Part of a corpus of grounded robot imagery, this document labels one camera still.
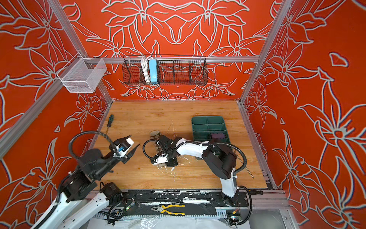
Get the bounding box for black wire wall basket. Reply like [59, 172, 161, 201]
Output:
[122, 55, 208, 86]

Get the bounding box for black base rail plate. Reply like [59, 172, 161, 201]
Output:
[106, 189, 250, 207]

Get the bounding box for white slotted cable duct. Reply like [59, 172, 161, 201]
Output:
[94, 208, 229, 220]

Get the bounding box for black allen key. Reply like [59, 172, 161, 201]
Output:
[239, 158, 254, 179]

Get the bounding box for white cable bundle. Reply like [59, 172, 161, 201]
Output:
[140, 56, 151, 84]

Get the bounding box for beige argyle sock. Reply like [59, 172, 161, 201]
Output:
[150, 130, 166, 154]

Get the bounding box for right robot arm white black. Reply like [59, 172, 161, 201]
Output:
[150, 135, 247, 198]

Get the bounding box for white wire mesh basket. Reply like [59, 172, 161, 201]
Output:
[57, 57, 107, 93]

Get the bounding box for green handle screwdriver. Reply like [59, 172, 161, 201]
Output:
[106, 114, 114, 134]

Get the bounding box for yellow handle pliers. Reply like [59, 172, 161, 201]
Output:
[151, 204, 185, 216]

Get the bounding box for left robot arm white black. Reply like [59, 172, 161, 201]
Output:
[33, 131, 138, 229]

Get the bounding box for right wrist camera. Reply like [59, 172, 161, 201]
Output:
[152, 156, 168, 165]

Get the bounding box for green plastic divided tray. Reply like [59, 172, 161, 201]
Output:
[192, 116, 230, 143]

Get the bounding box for purple sock yellow cuff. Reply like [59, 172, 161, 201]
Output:
[211, 132, 226, 139]

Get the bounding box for light blue box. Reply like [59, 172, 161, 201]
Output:
[149, 59, 158, 84]

